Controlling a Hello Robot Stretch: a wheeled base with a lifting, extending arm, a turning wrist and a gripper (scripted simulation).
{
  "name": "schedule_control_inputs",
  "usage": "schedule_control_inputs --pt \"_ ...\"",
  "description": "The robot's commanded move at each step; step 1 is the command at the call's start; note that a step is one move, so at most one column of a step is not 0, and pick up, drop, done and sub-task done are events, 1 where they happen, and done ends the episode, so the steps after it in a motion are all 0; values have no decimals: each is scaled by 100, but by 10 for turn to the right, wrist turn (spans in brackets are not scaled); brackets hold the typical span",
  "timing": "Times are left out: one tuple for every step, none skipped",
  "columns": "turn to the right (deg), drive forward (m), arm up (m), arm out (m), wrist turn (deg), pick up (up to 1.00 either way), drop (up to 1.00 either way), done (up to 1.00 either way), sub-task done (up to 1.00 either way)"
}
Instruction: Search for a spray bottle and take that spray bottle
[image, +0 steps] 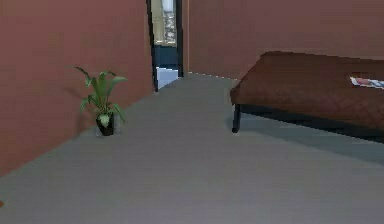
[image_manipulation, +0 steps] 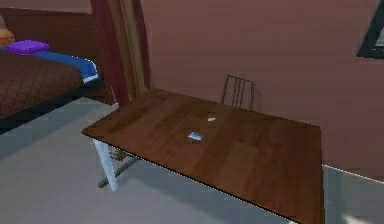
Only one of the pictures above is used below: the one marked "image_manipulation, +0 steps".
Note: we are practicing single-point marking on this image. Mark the small white object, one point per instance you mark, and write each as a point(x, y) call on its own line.
point(211, 119)

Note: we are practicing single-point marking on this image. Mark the brown wooden table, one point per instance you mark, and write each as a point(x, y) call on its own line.
point(253, 156)

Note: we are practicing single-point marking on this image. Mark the black framed window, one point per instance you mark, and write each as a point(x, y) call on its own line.
point(374, 33)

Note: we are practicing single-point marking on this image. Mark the orange pillow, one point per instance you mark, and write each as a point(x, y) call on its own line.
point(5, 36)

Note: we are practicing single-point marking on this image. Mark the small pale blue card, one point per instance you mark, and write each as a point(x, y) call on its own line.
point(195, 136)

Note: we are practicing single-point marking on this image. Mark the bed with brown quilt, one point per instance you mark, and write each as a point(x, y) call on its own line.
point(36, 83)

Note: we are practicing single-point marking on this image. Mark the dark red curtain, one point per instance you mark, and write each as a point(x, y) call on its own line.
point(121, 46)

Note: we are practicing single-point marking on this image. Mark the purple pillow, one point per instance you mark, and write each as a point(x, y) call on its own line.
point(27, 46)

